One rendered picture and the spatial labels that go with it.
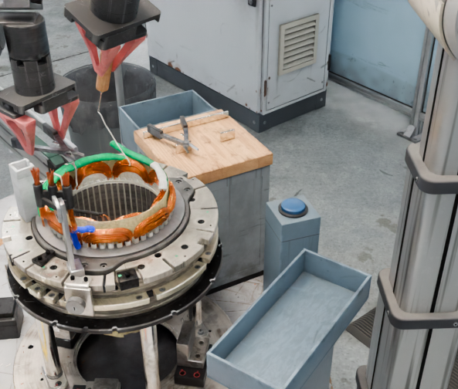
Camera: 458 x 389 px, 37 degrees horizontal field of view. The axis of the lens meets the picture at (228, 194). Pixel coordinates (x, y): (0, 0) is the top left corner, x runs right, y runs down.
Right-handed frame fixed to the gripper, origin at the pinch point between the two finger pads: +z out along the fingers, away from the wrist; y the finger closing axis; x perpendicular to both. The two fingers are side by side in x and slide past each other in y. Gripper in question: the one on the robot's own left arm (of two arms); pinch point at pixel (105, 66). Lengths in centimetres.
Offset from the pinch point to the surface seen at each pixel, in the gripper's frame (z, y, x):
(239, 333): 18.1, 2.0, 34.5
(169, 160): 29.4, -18.4, 0.1
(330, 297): 18.6, -13.3, 38.4
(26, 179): 18.8, 9.8, -2.0
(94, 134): 133, -79, -84
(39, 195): 10.6, 13.9, 6.5
